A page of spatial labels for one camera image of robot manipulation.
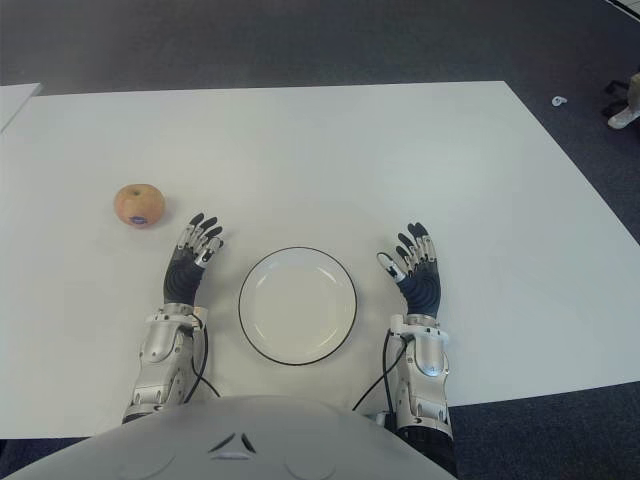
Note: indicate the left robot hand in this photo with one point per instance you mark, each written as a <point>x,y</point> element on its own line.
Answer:
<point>181,280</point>

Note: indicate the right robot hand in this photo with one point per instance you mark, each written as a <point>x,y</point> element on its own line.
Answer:
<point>425,287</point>

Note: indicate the yellow-red apple with sticker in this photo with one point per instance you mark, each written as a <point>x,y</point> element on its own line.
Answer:
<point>139,205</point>

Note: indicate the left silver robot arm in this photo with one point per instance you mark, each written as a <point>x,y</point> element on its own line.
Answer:
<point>162,350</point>

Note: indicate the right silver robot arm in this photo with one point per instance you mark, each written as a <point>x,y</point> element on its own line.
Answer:
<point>425,370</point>

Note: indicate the white plate with black rim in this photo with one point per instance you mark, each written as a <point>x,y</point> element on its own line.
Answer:
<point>298,306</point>

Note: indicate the grey robot torso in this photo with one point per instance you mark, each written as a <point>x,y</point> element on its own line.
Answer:
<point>225,440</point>

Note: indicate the small white floor object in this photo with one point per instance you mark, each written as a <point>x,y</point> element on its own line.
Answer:
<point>558,100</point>

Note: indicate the neighbouring white table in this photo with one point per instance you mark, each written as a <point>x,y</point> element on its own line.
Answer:
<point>15,102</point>

